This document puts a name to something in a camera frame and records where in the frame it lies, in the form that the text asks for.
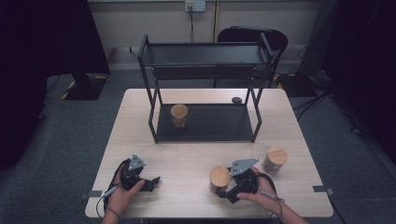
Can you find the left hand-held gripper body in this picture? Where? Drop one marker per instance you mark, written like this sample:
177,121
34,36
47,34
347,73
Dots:
130,177

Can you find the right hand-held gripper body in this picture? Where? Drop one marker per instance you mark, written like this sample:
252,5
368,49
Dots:
246,183

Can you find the glass jar with red contents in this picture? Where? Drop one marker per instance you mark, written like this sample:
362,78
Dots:
219,179

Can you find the glass jar with brown contents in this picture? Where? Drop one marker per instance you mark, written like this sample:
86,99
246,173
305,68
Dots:
276,156

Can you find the black metal two-tier shelf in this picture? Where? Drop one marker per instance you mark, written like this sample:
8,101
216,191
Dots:
218,123

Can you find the glass jar with beige contents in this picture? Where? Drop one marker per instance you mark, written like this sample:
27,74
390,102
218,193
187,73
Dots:
179,113

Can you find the person's right hand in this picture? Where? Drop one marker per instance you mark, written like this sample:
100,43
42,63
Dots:
266,194

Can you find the person's left hand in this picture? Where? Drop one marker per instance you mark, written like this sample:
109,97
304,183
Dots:
120,199

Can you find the small dark round pebble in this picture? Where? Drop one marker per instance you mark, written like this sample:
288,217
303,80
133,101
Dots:
236,100

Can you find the black stand base striped tape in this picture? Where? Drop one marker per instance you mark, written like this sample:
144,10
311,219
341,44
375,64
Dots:
84,88

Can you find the black floor plate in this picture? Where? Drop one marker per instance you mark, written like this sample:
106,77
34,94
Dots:
297,84

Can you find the black chair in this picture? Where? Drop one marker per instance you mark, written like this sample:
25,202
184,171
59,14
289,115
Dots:
274,39

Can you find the black curtain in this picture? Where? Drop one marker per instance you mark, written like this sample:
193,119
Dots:
37,62
367,62

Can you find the grey upright stand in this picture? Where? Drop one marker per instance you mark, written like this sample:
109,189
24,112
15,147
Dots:
319,37

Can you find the white wall outlet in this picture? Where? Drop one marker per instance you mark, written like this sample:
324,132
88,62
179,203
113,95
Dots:
195,5

